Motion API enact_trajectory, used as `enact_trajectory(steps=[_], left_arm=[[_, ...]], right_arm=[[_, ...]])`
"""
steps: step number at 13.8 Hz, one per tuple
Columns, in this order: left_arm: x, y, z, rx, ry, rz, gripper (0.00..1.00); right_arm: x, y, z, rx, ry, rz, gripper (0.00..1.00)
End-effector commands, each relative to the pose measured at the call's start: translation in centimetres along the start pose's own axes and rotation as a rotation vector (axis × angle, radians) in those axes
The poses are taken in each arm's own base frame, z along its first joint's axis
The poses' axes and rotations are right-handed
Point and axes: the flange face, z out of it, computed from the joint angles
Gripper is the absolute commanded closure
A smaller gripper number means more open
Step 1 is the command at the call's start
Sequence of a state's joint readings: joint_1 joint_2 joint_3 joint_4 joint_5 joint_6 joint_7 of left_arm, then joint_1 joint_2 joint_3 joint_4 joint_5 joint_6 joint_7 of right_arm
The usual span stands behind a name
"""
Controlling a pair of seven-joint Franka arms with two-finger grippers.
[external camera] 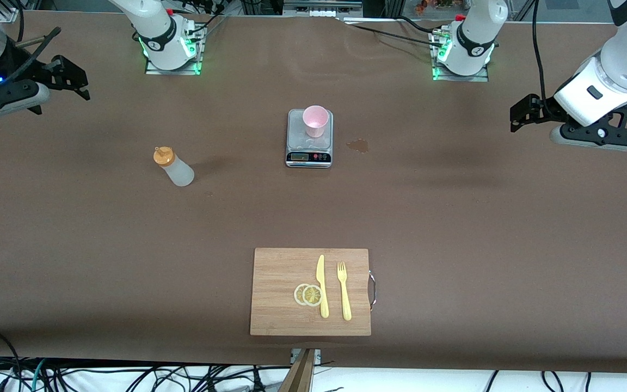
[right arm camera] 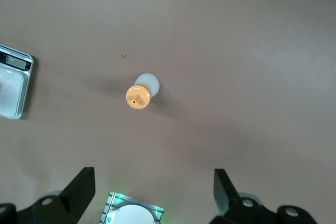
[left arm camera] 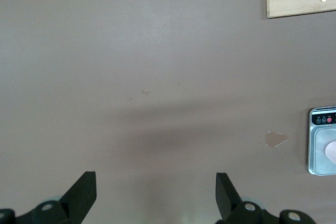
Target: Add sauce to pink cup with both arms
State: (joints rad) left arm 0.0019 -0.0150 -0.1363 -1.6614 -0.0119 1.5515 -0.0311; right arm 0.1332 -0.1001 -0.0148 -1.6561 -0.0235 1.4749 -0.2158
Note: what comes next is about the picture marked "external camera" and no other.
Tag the yellow plastic knife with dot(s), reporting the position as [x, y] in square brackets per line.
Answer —
[320, 272]

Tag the brown liquid spill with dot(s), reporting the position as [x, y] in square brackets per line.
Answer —
[358, 145]

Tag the aluminium frame corner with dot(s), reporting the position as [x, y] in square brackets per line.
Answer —
[3, 13]

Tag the pink plastic cup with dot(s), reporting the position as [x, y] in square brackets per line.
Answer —
[315, 122]

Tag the brown table cover sheet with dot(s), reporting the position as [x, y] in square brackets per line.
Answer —
[128, 245]

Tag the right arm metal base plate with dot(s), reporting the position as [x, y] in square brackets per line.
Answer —
[172, 72]

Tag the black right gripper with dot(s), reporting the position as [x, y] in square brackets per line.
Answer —
[26, 69]

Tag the small metal bracket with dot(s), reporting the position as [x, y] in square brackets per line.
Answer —
[318, 356]

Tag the wooden beam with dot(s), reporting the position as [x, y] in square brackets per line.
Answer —
[300, 375]

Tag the squeeze bottle with orange cap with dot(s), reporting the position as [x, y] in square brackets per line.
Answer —
[180, 174]

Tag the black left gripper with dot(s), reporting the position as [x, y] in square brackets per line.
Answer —
[541, 108]

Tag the wooden cutting board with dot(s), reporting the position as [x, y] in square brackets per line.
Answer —
[275, 294]

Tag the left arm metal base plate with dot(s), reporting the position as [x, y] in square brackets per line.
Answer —
[460, 78]

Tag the lemon slice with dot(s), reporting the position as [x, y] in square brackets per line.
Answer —
[312, 295]

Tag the yellow plastic fork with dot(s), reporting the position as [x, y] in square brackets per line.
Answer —
[345, 299]

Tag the white power strip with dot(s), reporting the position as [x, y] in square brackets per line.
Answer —
[319, 12]

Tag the silver digital kitchen scale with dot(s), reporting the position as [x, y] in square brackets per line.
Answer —
[297, 139]

